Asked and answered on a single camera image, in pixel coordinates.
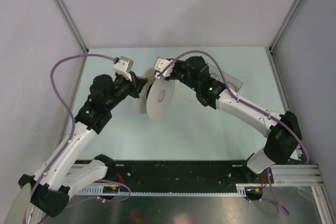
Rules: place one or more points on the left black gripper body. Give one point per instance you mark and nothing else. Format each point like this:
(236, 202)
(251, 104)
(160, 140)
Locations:
(134, 92)

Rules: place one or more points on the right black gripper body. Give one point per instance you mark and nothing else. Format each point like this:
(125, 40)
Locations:
(178, 71)

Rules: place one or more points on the white plastic spool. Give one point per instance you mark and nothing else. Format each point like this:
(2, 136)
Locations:
(156, 96)

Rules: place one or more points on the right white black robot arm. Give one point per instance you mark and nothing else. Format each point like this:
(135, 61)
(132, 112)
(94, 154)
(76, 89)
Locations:
(282, 131)

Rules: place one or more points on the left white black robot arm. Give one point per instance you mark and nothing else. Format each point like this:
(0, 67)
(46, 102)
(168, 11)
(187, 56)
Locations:
(52, 186)

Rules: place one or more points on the clear plastic box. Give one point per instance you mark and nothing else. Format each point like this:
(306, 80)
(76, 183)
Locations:
(232, 82)

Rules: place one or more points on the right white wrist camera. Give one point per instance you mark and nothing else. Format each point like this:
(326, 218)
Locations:
(163, 68)

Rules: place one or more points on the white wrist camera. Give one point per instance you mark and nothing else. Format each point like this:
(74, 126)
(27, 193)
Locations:
(123, 67)
(163, 68)

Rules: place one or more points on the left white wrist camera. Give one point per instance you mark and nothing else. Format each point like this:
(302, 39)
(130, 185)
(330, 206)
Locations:
(123, 67)

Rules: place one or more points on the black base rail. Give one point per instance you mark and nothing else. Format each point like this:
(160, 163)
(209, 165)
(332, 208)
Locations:
(182, 177)

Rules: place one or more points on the left aluminium frame post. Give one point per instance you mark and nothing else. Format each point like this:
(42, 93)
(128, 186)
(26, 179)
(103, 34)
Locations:
(71, 24)

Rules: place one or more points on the aluminium frame post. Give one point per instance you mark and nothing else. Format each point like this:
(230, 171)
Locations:
(294, 8)
(71, 24)

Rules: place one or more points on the right aluminium frame post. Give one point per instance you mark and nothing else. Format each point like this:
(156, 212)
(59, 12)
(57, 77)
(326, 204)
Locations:
(294, 8)

